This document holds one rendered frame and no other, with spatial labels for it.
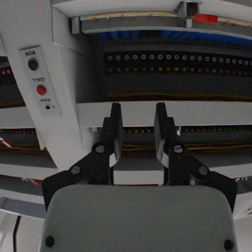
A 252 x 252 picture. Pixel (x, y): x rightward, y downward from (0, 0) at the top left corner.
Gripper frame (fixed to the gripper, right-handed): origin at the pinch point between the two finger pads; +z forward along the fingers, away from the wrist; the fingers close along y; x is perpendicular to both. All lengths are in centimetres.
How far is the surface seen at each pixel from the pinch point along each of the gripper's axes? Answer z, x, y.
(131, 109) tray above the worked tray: 11.2, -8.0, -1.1
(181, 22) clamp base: 15.8, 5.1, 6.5
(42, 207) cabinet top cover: 3, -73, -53
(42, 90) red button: 10.4, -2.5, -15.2
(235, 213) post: 1, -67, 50
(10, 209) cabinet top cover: -2, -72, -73
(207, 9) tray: 16.4, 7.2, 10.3
